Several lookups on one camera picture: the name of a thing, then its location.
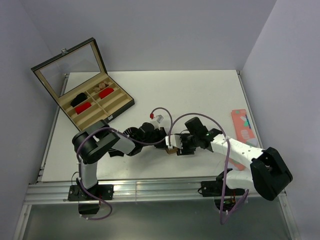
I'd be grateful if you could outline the tan ribbed sock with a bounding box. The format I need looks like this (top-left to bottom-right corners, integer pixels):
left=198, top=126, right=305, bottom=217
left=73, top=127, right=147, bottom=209
left=165, top=147, right=178, bottom=155

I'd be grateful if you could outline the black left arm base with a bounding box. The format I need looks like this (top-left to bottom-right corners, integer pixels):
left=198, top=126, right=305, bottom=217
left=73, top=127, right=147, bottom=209
left=67, top=183, right=114, bottom=216

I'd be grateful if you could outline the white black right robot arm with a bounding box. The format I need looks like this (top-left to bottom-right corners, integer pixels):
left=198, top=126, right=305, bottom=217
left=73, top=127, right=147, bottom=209
left=166, top=117, right=293, bottom=201

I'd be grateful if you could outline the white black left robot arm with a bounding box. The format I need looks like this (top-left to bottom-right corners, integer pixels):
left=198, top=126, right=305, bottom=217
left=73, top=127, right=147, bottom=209
left=71, top=120, right=167, bottom=200

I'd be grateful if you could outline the black white striped sock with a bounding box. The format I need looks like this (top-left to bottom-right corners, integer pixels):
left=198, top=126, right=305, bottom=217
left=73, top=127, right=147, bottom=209
left=108, top=127, right=142, bottom=158

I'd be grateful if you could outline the pink patterned sock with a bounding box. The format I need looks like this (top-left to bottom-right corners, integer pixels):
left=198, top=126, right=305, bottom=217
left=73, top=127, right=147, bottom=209
left=224, top=108, right=258, bottom=172

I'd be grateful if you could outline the red rolled sock right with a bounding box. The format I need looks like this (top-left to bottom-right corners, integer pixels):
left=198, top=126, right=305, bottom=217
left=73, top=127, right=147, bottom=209
left=99, top=87, right=114, bottom=99

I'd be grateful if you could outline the red rolled sock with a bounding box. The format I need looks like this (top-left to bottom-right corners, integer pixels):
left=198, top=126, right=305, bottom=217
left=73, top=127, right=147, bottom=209
left=99, top=87, right=114, bottom=99
left=75, top=102, right=92, bottom=115

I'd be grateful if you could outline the beige rolled sock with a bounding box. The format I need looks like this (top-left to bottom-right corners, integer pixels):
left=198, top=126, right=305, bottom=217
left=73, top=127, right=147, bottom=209
left=93, top=80, right=109, bottom=93

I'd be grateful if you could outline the red rolled sock left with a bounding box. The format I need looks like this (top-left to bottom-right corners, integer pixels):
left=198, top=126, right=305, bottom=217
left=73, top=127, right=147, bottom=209
left=75, top=102, right=92, bottom=115

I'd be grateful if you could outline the black rolled sock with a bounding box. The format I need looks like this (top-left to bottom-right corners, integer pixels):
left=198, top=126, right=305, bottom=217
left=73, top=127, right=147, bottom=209
left=70, top=92, right=88, bottom=108

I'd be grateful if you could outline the black compartment storage box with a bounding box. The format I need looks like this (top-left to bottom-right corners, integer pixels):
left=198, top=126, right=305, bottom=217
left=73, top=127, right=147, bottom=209
left=31, top=37, right=135, bottom=131

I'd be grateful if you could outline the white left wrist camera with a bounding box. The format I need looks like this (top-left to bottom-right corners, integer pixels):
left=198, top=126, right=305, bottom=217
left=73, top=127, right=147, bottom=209
left=150, top=115, right=164, bottom=129

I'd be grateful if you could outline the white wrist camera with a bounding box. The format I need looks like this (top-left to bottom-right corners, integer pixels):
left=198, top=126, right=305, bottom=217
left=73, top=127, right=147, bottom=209
left=165, top=134, right=183, bottom=150
left=150, top=115, right=164, bottom=129

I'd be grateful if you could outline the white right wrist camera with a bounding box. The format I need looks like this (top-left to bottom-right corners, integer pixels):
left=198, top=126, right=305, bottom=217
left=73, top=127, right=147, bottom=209
left=165, top=134, right=183, bottom=150

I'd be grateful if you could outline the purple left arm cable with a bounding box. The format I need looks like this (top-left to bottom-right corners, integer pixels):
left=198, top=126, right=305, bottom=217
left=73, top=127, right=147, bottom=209
left=69, top=107, right=175, bottom=221

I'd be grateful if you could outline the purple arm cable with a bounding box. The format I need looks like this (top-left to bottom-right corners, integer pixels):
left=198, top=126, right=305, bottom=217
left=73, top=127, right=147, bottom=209
left=167, top=113, right=250, bottom=225
left=69, top=107, right=175, bottom=221

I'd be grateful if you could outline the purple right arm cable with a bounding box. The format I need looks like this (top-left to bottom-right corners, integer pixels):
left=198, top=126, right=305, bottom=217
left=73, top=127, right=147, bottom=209
left=167, top=113, right=250, bottom=225

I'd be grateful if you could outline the aluminium rail frame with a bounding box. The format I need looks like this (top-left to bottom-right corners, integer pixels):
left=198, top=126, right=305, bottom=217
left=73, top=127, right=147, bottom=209
left=21, top=70, right=301, bottom=240

